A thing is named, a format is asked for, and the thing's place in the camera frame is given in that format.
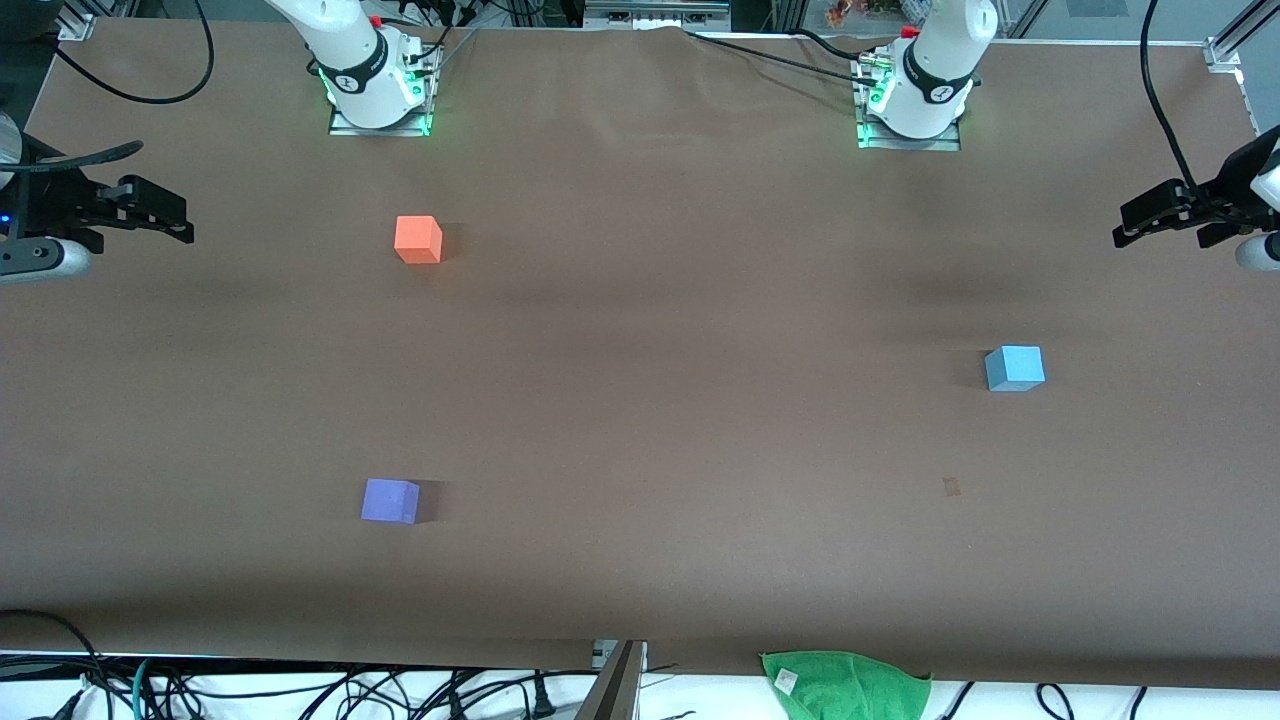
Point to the aluminium frame corner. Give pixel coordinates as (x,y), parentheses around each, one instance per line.
(75,25)
(1225,50)

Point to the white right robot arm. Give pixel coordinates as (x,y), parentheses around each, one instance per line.
(350,50)

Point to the brown table cover sheet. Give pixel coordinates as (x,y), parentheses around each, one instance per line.
(640,420)

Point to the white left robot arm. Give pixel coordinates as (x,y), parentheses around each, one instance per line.
(935,70)

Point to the small orange toy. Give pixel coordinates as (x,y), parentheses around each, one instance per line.
(845,12)

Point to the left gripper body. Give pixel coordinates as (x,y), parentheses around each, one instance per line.
(1226,196)

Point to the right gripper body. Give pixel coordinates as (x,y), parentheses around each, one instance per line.
(55,200)

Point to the purple foam block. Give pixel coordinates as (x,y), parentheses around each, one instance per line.
(388,500)

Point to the grey metal post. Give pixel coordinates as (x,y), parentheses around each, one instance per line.
(615,690)

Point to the grey electronics box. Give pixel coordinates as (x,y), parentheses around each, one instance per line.
(655,15)

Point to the green cloth with white label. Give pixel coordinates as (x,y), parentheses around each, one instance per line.
(850,690)

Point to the light blue foam block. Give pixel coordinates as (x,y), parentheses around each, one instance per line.
(1015,368)

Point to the orange foam block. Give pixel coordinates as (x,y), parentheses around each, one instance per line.
(417,240)

